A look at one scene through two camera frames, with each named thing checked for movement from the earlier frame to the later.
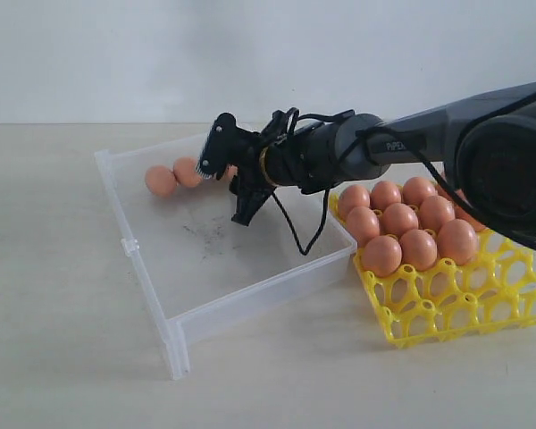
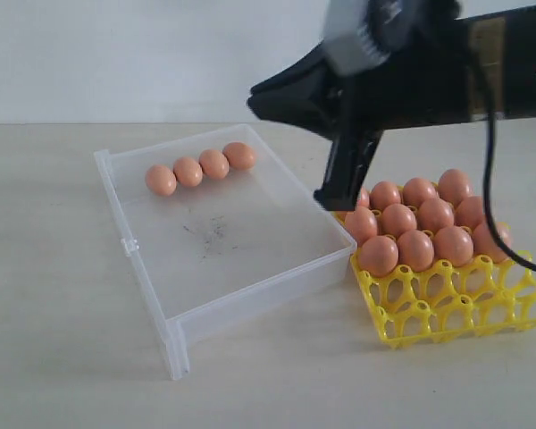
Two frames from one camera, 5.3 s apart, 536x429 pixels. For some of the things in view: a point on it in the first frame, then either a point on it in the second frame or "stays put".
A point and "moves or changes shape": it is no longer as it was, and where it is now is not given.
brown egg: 417,189 stays put
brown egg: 381,255 stays put
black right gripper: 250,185 -> 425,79
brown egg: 161,180 stays put
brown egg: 231,172 moves or changes shape
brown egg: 435,212 stays put
